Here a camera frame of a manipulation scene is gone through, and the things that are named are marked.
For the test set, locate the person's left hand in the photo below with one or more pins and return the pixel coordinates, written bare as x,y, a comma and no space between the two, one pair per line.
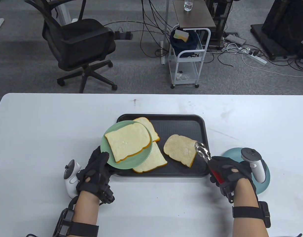
94,175

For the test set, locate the grey flat box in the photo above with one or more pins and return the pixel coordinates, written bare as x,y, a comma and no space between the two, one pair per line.
235,39

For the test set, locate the toast slice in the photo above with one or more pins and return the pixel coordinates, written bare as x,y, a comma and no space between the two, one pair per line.
156,158
178,148
126,140
151,130

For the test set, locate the dark blue cloth bag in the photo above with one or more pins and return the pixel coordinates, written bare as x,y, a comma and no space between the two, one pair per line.
186,45

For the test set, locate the person's right hand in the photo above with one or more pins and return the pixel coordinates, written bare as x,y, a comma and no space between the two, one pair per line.
230,170

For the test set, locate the wooden-top side table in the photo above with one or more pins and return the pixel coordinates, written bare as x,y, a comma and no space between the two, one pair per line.
193,17

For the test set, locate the black metal rack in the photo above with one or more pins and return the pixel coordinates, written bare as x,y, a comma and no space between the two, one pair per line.
220,22

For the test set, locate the black power adapter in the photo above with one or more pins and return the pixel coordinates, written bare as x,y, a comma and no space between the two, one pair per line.
123,35

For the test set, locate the yellow sponge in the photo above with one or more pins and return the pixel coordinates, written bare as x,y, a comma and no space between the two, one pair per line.
181,35

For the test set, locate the blue plate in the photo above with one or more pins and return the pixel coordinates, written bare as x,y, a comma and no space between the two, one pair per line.
232,154

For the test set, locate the black equipment stand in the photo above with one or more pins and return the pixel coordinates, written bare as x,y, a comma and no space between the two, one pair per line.
284,24

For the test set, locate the white desk leg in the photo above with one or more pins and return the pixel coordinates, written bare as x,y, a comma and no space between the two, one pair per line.
63,9

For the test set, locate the clear drinking glass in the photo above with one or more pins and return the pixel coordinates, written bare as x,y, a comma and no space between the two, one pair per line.
187,6

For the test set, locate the person's left forearm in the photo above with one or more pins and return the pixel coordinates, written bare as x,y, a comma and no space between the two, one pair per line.
86,209

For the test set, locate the person's right forearm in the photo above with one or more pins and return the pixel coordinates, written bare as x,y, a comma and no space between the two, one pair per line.
247,195

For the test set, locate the white power strip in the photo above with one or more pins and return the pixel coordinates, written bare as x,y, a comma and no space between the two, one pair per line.
258,59

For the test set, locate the black plastic tray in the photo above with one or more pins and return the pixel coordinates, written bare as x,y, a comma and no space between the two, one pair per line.
181,126

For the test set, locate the green plate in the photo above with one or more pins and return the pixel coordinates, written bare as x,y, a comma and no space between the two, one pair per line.
141,160

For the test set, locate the white crumpled wrapper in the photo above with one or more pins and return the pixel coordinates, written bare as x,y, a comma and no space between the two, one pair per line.
182,76

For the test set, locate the white and grey controller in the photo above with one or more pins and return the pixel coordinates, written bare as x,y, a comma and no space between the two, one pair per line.
256,167
70,182

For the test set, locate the white rolling cart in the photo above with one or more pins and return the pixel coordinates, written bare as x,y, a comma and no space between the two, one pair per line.
178,59

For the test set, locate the black office chair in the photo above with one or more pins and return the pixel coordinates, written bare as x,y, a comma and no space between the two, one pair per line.
80,42

